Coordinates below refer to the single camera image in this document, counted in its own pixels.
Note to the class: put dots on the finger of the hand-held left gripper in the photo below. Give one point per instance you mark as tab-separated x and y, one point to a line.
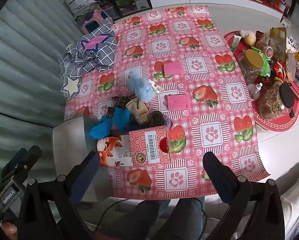
32	153

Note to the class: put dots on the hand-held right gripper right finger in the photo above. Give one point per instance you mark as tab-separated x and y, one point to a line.
214	173

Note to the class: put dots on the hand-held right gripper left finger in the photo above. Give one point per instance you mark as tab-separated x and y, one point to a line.
85	177

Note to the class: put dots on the blue cloth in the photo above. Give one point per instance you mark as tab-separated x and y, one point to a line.
119	118

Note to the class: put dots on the purple brown knitted sleeve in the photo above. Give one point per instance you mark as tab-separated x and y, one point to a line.
157	117

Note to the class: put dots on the pink sponge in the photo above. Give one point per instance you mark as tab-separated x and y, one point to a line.
173	68
178	102

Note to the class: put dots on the leopard print cloth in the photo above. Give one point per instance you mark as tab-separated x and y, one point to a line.
119	101

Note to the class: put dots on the beige cloth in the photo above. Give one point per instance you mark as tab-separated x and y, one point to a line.
139	110

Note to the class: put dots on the light blue fluffy plush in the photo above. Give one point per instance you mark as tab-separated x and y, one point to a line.
139	87

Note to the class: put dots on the person's left hand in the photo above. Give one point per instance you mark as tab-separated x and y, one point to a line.
9	228

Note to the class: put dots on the person's blue jeans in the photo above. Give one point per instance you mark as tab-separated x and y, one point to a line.
187	212

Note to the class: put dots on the pink strawberry tablecloth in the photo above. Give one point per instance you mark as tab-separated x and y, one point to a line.
214	112

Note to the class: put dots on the red patterned tissue box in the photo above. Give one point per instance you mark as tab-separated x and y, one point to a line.
144	145

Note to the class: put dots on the red round tray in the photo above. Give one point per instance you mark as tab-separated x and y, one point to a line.
272	125

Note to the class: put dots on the white quilt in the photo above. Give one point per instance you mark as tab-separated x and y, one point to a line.
297	205

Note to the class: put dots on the small clear bottle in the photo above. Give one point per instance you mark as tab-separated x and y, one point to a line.
257	90

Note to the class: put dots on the silver sequin ornament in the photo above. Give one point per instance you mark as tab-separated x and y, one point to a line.
156	88

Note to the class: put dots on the black lid jar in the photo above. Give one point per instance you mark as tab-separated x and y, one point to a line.
287	96

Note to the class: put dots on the green snack packet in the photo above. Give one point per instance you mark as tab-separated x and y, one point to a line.
265	66

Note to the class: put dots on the grey plaid star cloth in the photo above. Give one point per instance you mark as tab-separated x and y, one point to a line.
99	55

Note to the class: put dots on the gold lid jar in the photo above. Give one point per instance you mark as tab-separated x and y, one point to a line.
253	60

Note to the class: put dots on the green white tube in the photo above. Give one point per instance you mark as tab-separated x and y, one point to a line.
235	42

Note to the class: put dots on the pink plastic stool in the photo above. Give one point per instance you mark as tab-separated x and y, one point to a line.
84	27

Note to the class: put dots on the yellow fruit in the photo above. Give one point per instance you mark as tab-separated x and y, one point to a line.
249	40

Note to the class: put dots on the clear snack bag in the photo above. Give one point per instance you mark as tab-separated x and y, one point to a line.
277	42

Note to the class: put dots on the white printed bag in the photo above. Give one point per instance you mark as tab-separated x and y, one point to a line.
82	0

